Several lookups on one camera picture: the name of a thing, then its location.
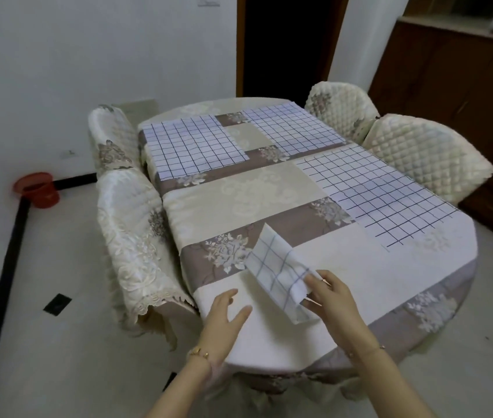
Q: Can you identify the beige floral tablecloth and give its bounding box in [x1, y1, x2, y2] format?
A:
[137, 97, 479, 403]

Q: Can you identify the person's right forearm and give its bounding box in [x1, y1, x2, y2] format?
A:
[351, 345, 441, 418]

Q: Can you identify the dark wooden cabinet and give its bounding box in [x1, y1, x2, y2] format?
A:
[368, 15, 493, 255]

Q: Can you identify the person's right hand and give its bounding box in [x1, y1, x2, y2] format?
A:
[301, 270, 381, 358]

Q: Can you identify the thin chain bracelet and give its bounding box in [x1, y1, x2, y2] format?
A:
[348, 344, 386, 360]

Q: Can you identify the red plastic bucket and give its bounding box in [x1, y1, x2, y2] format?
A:
[13, 172, 61, 209]

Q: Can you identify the brown wooden door frame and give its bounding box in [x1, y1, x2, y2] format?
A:
[236, 0, 351, 99]

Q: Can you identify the chair with lace floral cover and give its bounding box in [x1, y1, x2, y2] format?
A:
[96, 167, 200, 338]
[87, 104, 145, 172]

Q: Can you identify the person's left forearm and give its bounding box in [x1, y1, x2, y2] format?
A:
[142, 353, 214, 418]

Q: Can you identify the large white checked cloth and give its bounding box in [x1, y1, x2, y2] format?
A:
[294, 143, 458, 251]

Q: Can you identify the person's left hand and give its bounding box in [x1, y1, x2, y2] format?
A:
[192, 288, 253, 361]

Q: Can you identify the chair with quilted cream cover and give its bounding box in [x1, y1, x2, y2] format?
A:
[304, 81, 380, 144]
[362, 113, 493, 206]

